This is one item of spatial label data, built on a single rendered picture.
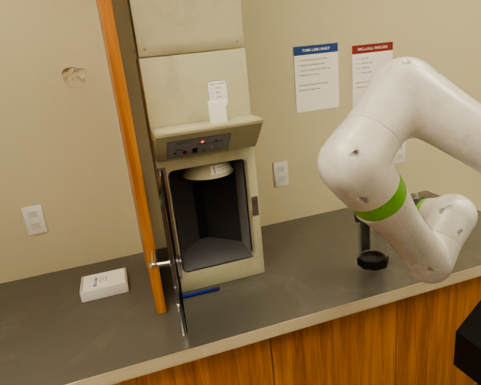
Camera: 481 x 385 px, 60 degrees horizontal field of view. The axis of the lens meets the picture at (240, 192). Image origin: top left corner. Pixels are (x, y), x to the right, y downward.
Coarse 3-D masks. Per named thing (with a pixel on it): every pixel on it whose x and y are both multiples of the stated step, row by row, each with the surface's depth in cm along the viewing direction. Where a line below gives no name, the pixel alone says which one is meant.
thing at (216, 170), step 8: (192, 168) 139; (200, 168) 138; (208, 168) 138; (216, 168) 138; (224, 168) 140; (232, 168) 144; (184, 176) 142; (192, 176) 139; (200, 176) 138; (208, 176) 137; (216, 176) 138
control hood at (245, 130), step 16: (160, 128) 124; (176, 128) 121; (192, 128) 118; (208, 128) 119; (224, 128) 121; (240, 128) 124; (256, 128) 126; (160, 144) 119; (240, 144) 132; (256, 144) 135; (160, 160) 126
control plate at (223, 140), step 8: (208, 136) 122; (216, 136) 123; (224, 136) 125; (168, 144) 120; (176, 144) 121; (184, 144) 122; (192, 144) 124; (200, 144) 125; (208, 144) 126; (216, 144) 127; (224, 144) 129; (168, 152) 123; (176, 152) 125; (200, 152) 128; (208, 152) 130
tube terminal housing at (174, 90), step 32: (160, 64) 122; (192, 64) 124; (224, 64) 127; (160, 96) 124; (192, 96) 127; (192, 160) 132; (224, 160) 136; (256, 192) 142; (256, 224) 146; (256, 256) 149; (192, 288) 145
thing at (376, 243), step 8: (360, 224) 137; (360, 232) 138; (368, 232) 136; (376, 232) 135; (360, 240) 139; (368, 240) 137; (376, 240) 136; (384, 240) 137; (360, 248) 140; (368, 248) 138; (376, 248) 137; (384, 248) 138; (360, 256) 141; (368, 256) 139; (376, 256) 138; (384, 256) 139
